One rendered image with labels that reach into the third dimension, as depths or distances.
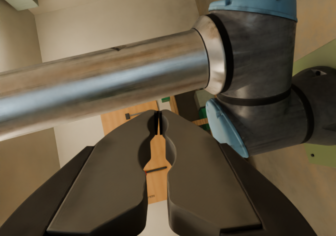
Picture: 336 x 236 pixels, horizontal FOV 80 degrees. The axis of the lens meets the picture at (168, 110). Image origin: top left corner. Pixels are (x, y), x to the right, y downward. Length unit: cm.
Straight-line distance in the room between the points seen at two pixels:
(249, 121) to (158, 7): 352
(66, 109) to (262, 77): 33
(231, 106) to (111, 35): 337
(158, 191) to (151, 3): 306
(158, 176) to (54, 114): 291
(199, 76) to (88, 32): 354
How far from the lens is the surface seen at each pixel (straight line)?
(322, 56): 59
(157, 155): 318
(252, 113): 42
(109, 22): 382
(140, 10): 384
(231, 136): 43
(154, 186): 325
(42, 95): 36
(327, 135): 54
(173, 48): 35
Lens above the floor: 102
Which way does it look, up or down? 2 degrees down
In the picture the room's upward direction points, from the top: 104 degrees counter-clockwise
